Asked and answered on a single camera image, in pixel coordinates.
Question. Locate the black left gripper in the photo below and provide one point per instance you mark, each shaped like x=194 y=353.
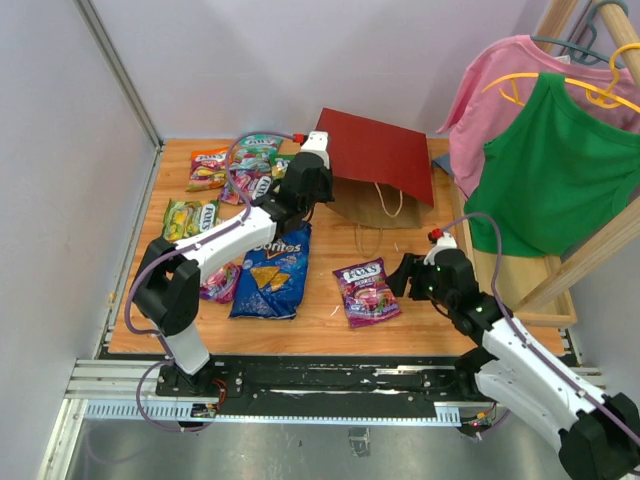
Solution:
x=328 y=194

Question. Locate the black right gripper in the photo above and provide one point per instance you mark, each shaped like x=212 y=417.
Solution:
x=407 y=267

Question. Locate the green snack bag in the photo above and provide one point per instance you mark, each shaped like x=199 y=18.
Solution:
x=279 y=165

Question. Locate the purple Fox's berries candy bag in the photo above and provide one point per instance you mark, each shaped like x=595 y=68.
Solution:
x=367 y=299

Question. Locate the purple black cherry candy bag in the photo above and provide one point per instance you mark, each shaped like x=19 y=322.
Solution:
x=251 y=184

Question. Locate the teal Fox's mint candy bag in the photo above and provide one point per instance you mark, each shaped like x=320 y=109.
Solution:
x=255 y=153

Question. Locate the red paper bag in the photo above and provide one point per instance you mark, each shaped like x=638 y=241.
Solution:
x=381 y=176

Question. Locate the orange Fox's fruits candy bag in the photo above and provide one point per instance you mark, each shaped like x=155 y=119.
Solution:
x=207 y=170

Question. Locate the blue Doritos chips bag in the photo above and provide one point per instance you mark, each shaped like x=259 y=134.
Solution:
x=273 y=278

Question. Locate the green yellow Fox's candy bag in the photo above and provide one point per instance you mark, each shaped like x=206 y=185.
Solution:
x=185 y=219

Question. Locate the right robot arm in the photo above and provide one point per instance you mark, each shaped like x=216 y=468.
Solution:
x=595 y=434

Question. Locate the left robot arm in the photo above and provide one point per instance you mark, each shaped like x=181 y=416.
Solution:
x=166 y=288

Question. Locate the blue grey mat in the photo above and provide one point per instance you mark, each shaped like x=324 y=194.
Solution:
x=444 y=163

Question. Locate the green tank top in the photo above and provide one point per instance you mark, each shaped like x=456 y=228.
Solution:
x=555 y=176

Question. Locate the pink t-shirt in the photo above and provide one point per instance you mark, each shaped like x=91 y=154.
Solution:
x=475 y=118

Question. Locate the yellow clothes hanger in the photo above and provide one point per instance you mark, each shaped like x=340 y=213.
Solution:
x=603 y=98

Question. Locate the teal clothes hanger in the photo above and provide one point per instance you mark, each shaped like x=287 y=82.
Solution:
x=581 y=54

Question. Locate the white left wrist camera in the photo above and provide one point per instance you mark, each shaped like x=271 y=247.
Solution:
x=313 y=150

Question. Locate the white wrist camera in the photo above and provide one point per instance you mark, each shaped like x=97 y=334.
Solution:
x=441 y=240
x=313 y=150

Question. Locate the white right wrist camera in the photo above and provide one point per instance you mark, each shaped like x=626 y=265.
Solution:
x=441 y=240

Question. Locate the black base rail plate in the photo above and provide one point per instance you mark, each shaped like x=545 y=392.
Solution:
x=316 y=387

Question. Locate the aluminium frame post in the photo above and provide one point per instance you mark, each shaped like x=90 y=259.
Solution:
x=92 y=19

